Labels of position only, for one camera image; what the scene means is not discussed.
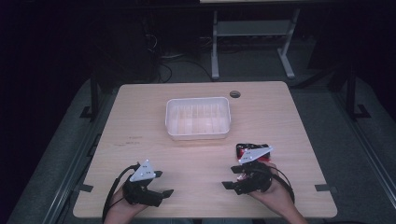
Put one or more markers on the red and black snack packet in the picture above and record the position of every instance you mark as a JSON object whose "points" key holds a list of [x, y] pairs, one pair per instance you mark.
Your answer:
{"points": [[246, 148]]}

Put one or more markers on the black table edge bracket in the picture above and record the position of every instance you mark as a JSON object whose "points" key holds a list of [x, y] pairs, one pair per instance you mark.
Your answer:
{"points": [[323, 187], [85, 188]]}

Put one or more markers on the person's right hand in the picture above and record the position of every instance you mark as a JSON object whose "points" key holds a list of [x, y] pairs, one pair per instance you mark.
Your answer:
{"points": [[275, 194]]}

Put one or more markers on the person's left hand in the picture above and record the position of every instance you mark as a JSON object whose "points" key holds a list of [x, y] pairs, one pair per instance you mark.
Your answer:
{"points": [[121, 203]]}

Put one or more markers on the black metal stand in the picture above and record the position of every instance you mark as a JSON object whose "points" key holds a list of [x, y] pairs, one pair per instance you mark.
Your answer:
{"points": [[94, 99], [351, 96]]}

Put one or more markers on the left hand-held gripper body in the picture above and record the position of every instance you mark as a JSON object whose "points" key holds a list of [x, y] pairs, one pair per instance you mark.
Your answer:
{"points": [[144, 190]]}

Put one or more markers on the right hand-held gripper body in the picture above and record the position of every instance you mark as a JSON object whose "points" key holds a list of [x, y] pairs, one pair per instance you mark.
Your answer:
{"points": [[254, 177]]}

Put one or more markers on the clear white plastic container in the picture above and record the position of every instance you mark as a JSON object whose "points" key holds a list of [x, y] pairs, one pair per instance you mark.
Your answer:
{"points": [[198, 118]]}

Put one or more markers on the white metal desk frame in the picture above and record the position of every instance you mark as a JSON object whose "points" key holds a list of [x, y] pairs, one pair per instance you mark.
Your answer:
{"points": [[253, 28]]}

